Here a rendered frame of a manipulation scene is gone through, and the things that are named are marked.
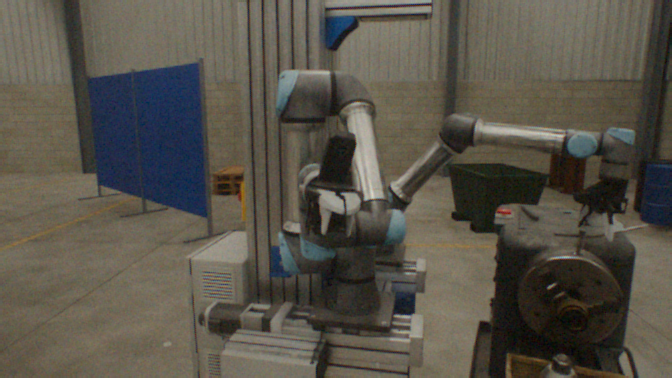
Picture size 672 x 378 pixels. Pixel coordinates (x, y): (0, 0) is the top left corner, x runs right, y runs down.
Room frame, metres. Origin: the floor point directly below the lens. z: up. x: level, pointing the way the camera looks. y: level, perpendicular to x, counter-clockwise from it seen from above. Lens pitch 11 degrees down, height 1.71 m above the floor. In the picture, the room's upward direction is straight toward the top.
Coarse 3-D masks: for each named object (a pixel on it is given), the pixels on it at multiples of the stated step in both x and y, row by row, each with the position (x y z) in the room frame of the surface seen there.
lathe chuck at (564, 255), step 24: (528, 264) 1.46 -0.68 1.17; (552, 264) 1.37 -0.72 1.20; (576, 264) 1.34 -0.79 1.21; (600, 264) 1.35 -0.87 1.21; (528, 288) 1.40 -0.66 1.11; (576, 288) 1.34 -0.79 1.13; (600, 288) 1.32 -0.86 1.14; (528, 312) 1.39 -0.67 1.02; (552, 312) 1.37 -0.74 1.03; (576, 336) 1.34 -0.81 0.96; (600, 336) 1.31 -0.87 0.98
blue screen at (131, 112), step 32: (192, 64) 5.85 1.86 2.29; (96, 96) 8.20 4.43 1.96; (128, 96) 7.25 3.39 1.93; (160, 96) 6.49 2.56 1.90; (192, 96) 5.88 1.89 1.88; (96, 128) 8.31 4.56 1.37; (128, 128) 7.32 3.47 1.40; (160, 128) 6.54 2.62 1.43; (192, 128) 5.91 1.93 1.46; (96, 160) 8.43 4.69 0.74; (128, 160) 7.40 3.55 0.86; (160, 160) 6.59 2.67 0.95; (192, 160) 5.95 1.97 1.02; (128, 192) 7.48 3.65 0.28; (160, 192) 6.65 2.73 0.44; (192, 192) 5.98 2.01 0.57
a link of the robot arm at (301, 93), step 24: (288, 72) 1.11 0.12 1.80; (312, 72) 1.12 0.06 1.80; (288, 96) 1.08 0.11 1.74; (312, 96) 1.09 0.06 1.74; (336, 96) 1.10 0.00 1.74; (288, 120) 1.09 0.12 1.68; (312, 120) 1.09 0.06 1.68; (288, 144) 1.12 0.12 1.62; (312, 144) 1.11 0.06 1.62; (288, 168) 1.13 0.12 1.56; (288, 192) 1.12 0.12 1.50; (288, 216) 1.13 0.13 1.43; (288, 240) 1.10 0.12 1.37; (288, 264) 1.08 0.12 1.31; (312, 264) 1.09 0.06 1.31
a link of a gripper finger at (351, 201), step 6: (342, 198) 0.64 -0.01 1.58; (348, 198) 0.62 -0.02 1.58; (354, 198) 0.62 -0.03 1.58; (348, 204) 0.59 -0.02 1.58; (354, 204) 0.60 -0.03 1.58; (348, 210) 0.58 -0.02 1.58; (354, 210) 0.59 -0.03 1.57; (348, 216) 0.62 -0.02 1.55; (348, 222) 0.62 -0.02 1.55; (348, 228) 0.62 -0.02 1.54; (348, 234) 0.61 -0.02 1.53
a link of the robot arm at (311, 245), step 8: (304, 216) 0.85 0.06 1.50; (304, 224) 0.86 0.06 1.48; (352, 224) 0.86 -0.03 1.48; (304, 232) 0.85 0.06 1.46; (312, 232) 0.85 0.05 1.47; (352, 232) 0.85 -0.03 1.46; (304, 240) 0.85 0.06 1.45; (312, 240) 0.85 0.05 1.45; (320, 240) 0.84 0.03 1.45; (328, 240) 0.85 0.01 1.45; (336, 240) 0.85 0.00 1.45; (344, 240) 0.85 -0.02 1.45; (352, 240) 0.86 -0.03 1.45; (304, 248) 0.86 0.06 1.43; (312, 248) 0.85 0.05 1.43; (320, 248) 0.84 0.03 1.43; (328, 248) 0.85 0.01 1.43; (336, 248) 0.87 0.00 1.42; (312, 256) 0.85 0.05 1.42; (320, 256) 0.84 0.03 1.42; (328, 256) 0.85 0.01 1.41
